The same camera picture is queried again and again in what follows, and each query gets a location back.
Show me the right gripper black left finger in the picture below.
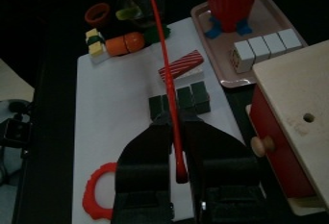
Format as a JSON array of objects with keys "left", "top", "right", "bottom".
[{"left": 110, "top": 112, "right": 177, "bottom": 224}]

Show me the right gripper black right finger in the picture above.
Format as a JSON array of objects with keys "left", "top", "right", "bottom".
[{"left": 179, "top": 111, "right": 270, "bottom": 224}]

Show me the red plastic spatula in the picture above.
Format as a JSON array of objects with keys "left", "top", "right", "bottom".
[{"left": 146, "top": 0, "right": 190, "bottom": 185}]

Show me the nori sushi roll piece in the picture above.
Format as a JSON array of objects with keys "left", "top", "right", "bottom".
[
  {"left": 177, "top": 86, "right": 195, "bottom": 115},
  {"left": 161, "top": 92, "right": 179, "bottom": 120},
  {"left": 189, "top": 81, "right": 213, "bottom": 115},
  {"left": 149, "top": 94, "right": 166, "bottom": 121}
]

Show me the white sushi roll piece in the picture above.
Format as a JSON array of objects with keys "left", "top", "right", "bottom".
[
  {"left": 277, "top": 27, "right": 305, "bottom": 52},
  {"left": 246, "top": 35, "right": 273, "bottom": 61},
  {"left": 231, "top": 39, "right": 257, "bottom": 74},
  {"left": 261, "top": 31, "right": 288, "bottom": 56}
]

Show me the green toy carrot top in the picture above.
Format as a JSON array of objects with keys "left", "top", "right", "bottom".
[{"left": 142, "top": 25, "right": 173, "bottom": 45}]

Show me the red cloth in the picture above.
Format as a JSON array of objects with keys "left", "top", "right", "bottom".
[{"left": 82, "top": 162, "right": 119, "bottom": 221}]

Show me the orange toy carrot piece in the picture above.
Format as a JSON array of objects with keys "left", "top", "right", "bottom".
[
  {"left": 122, "top": 31, "right": 147, "bottom": 53},
  {"left": 104, "top": 35, "right": 128, "bottom": 58}
]

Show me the blue toy piece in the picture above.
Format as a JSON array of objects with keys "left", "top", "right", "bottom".
[
  {"left": 234, "top": 17, "right": 254, "bottom": 37},
  {"left": 203, "top": 15, "right": 223, "bottom": 39}
]

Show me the red ribbed cup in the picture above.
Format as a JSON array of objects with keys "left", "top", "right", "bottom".
[{"left": 202, "top": 0, "right": 262, "bottom": 34}]

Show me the yellow egg nigiri toy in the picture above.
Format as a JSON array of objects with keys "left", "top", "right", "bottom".
[{"left": 83, "top": 28, "right": 115, "bottom": 64}]

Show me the red striped tuna nigiri toy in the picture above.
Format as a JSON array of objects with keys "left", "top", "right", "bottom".
[{"left": 157, "top": 49, "right": 206, "bottom": 87}]

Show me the white cutting board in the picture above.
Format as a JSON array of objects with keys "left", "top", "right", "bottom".
[{"left": 70, "top": 16, "right": 246, "bottom": 224}]

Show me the pink tray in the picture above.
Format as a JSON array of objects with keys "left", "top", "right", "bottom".
[{"left": 189, "top": 0, "right": 310, "bottom": 89}]

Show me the red wooden drawer box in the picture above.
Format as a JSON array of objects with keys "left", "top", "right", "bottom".
[{"left": 245, "top": 39, "right": 329, "bottom": 217}]

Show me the small red ring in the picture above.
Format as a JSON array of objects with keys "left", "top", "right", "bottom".
[{"left": 83, "top": 2, "right": 114, "bottom": 28}]

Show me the black device with cables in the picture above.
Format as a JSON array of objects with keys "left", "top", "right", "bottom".
[{"left": 0, "top": 100, "right": 33, "bottom": 159}]

